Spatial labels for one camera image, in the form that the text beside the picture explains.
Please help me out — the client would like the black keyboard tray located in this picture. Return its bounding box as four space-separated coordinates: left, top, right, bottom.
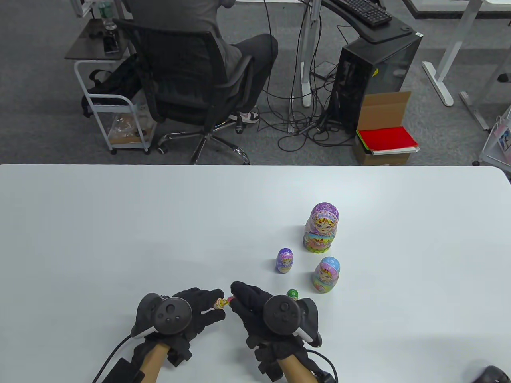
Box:
321 0 414 44

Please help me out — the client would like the black left wrist camera unit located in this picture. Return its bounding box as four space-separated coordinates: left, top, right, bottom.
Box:
102 358 145 383

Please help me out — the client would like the black left hand controller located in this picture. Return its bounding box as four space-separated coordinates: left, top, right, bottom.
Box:
131 293 193 340

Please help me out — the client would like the black mesh office chair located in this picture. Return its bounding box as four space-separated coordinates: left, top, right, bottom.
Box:
113 19 256 165

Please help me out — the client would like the open cardboard box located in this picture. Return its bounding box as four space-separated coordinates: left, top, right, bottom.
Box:
353 92 414 166

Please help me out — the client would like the red folder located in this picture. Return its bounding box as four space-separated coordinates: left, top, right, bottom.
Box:
356 126 420 152

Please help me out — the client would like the purple Russian doll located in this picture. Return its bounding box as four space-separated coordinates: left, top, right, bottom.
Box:
275 248 294 274

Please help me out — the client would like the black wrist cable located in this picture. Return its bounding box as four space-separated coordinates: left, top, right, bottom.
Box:
305 349 339 383
92 334 132 383

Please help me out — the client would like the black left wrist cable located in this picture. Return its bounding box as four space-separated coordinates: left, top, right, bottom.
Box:
92 334 132 383

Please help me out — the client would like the black floor cable tangle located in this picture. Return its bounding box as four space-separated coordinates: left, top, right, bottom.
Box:
255 0 360 152

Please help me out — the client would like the person's left forearm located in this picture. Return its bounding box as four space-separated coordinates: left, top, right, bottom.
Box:
138 342 171 383

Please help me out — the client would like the person's right hand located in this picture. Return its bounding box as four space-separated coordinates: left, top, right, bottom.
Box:
230 281 309 361

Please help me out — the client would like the black backpack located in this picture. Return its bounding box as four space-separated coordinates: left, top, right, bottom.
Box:
82 54 144 118

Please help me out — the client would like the white desk leg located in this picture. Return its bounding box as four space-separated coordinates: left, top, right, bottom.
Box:
288 0 322 134
422 0 483 107

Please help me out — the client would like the clear water bottle green label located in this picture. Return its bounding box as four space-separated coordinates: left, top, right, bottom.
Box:
98 0 117 30

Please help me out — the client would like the black hand controller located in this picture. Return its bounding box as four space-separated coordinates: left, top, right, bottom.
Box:
131 293 193 340
263 294 322 347

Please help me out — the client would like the black computer tower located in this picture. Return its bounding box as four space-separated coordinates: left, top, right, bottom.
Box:
331 31 424 134

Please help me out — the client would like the white paper stack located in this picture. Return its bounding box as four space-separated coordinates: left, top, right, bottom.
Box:
369 146 420 156

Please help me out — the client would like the black round object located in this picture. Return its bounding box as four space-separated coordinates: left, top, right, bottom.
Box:
465 361 511 383

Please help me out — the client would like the black keyboard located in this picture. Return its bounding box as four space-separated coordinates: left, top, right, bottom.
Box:
331 0 394 28

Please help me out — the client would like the brown side table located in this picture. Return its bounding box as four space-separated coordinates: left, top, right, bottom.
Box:
65 18 138 61

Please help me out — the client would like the person's right forearm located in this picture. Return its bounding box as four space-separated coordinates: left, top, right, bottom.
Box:
277 353 320 383

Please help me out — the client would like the black right hand controller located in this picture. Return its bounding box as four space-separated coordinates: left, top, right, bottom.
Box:
263 294 322 347

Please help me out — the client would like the person's left hand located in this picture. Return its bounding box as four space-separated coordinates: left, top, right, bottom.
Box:
146 288 226 365

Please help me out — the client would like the grey desk leg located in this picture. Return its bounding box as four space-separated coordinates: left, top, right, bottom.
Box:
459 52 511 131

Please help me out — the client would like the clear plastic bag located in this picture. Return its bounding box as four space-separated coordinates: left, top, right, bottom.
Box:
110 106 156 144

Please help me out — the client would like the white wire rack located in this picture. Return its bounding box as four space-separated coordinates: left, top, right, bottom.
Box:
473 106 511 172

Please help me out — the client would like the largest pink-purple Russian doll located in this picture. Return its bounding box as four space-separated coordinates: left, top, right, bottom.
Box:
303 202 340 254

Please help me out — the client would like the light blue Russian doll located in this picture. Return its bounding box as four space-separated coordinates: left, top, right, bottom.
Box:
312 257 341 294

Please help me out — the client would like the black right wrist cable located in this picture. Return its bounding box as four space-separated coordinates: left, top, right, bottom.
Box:
305 349 339 383

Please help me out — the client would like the white rolling cart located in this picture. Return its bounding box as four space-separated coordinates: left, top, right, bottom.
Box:
74 60 158 155

